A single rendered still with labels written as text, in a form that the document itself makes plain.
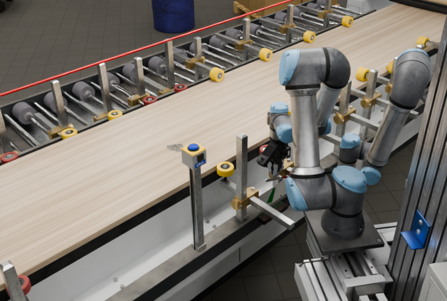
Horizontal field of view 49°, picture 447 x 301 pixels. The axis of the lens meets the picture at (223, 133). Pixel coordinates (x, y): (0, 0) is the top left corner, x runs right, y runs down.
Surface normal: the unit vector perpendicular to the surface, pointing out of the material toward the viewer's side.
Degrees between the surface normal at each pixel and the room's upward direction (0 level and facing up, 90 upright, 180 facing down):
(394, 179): 0
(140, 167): 0
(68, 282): 90
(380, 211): 0
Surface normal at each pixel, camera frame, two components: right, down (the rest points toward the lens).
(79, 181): -0.01, -0.85
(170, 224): 0.68, 0.38
